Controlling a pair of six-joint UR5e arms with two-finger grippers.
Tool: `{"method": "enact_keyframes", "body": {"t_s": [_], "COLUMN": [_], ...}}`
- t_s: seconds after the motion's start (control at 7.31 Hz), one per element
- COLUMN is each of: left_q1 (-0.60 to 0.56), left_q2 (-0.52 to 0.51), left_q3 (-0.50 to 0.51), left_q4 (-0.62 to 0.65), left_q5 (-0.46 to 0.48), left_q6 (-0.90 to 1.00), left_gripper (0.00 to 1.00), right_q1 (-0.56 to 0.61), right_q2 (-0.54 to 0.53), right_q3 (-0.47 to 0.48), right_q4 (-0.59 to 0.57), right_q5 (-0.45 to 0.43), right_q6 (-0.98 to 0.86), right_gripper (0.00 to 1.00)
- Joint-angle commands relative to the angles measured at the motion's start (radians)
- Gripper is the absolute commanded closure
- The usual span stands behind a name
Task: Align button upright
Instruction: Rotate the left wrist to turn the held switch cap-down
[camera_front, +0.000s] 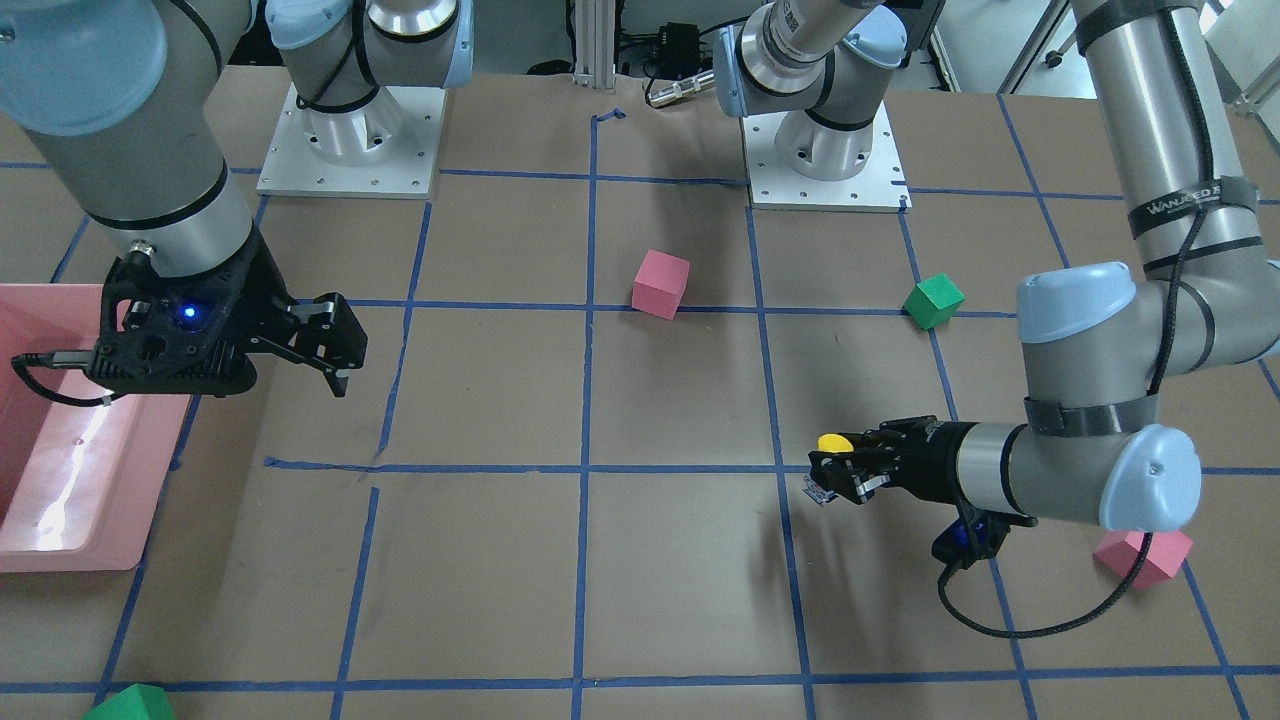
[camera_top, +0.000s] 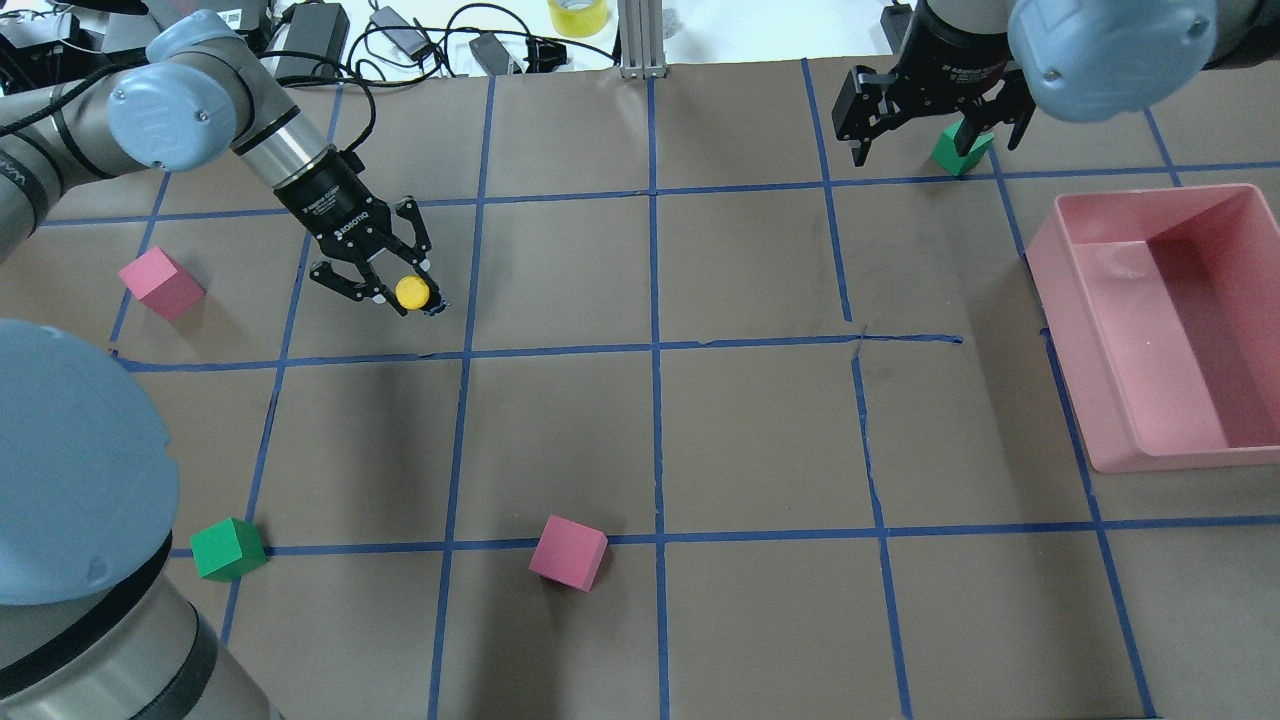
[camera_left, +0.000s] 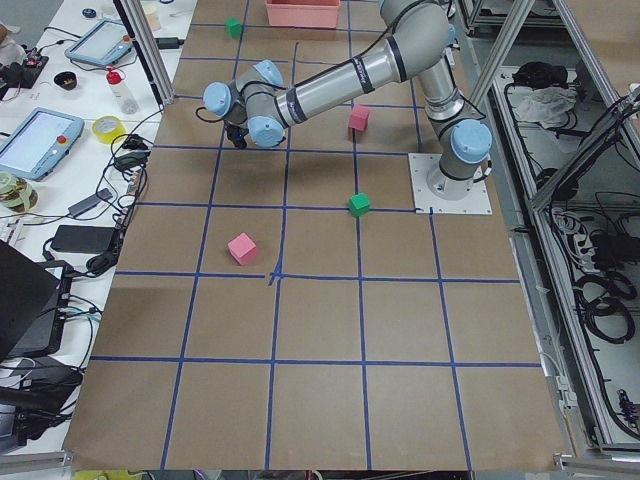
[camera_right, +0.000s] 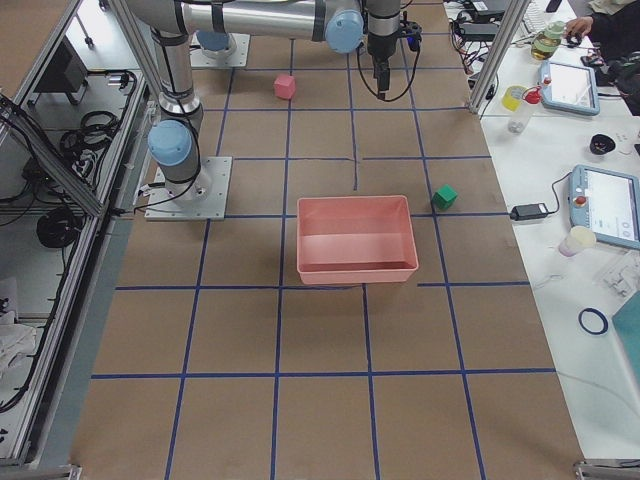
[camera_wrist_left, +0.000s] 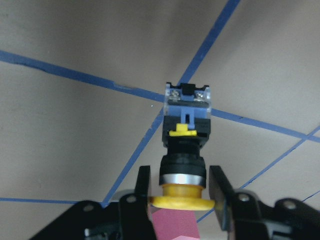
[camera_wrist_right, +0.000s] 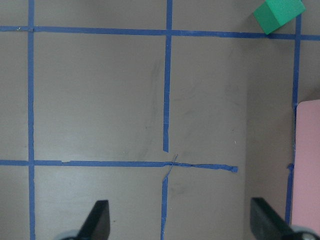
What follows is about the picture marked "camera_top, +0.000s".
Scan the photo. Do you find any aluminium frame post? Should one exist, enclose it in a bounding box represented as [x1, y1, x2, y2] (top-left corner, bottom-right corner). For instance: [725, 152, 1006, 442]
[617, 0, 669, 79]

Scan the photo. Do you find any pink cube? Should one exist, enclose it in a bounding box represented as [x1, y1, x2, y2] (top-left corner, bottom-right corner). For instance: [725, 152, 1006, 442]
[116, 247, 206, 322]
[527, 515, 608, 593]

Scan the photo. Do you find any pink cube centre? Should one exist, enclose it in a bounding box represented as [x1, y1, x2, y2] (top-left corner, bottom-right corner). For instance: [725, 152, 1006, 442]
[527, 515, 608, 593]

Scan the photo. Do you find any green cube near bin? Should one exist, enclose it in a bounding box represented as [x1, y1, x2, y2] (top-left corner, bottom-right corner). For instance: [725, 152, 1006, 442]
[931, 120, 995, 177]

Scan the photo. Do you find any green cube near left arm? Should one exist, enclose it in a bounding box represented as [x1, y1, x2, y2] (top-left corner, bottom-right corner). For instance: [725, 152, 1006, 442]
[189, 518, 268, 583]

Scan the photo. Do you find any black power brick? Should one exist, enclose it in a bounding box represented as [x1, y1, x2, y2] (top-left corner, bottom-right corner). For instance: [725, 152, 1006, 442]
[274, 1, 349, 79]

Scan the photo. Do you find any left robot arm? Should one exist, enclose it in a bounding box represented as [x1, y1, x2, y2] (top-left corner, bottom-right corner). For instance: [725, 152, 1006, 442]
[3, 10, 445, 719]

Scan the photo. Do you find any yellow tape roll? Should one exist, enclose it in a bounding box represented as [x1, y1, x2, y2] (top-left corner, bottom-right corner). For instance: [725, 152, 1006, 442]
[547, 0, 609, 38]

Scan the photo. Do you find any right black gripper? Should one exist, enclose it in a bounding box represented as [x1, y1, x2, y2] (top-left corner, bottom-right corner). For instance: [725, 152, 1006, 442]
[832, 20, 1037, 168]

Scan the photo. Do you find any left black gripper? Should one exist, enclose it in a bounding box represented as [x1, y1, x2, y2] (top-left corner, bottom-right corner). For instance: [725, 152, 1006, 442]
[275, 150, 433, 316]

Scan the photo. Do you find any pink cube far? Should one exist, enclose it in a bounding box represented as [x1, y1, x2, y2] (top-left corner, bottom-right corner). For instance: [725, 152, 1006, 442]
[116, 247, 206, 322]

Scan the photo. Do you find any pink plastic bin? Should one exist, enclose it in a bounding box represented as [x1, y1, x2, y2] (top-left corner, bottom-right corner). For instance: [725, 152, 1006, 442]
[1027, 183, 1279, 473]

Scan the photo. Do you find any black power adapter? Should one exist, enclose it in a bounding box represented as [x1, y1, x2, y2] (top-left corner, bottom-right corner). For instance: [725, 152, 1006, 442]
[879, 1, 915, 55]

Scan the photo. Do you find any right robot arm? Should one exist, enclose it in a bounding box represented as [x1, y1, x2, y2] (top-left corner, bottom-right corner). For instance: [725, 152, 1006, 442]
[832, 1, 1279, 167]

